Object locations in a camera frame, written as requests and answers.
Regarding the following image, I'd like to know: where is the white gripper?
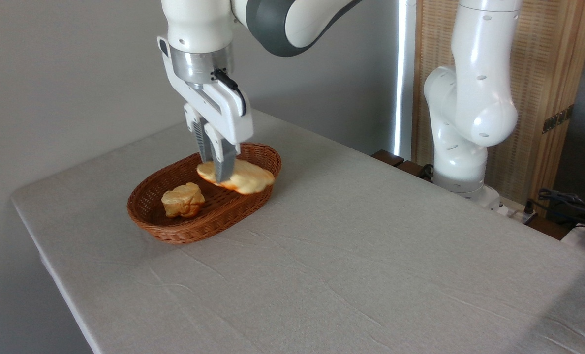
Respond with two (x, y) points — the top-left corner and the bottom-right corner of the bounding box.
(157, 36), (254, 184)

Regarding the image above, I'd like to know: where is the long braided bread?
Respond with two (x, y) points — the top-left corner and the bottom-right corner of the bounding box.
(196, 158), (277, 196)

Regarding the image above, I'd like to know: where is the small round bread roll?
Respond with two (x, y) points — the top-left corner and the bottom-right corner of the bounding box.
(161, 182), (206, 219)

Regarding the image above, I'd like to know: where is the brown wicker basket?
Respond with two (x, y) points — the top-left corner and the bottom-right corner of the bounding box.
(126, 143), (282, 245)

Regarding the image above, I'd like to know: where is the grey tablecloth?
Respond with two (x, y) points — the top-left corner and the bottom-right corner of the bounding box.
(10, 109), (585, 354)

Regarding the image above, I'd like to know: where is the dark wooden furniture edge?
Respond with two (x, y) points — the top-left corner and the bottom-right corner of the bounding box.
(370, 149), (434, 181)

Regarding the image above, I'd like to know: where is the wooden woven folding screen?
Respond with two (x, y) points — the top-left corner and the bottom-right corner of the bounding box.
(412, 0), (585, 205)

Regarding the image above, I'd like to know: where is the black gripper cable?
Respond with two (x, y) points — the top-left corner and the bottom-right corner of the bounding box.
(212, 68), (248, 118)

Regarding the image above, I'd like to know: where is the black cable bundle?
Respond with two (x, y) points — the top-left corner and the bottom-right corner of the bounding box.
(524, 188), (585, 233)

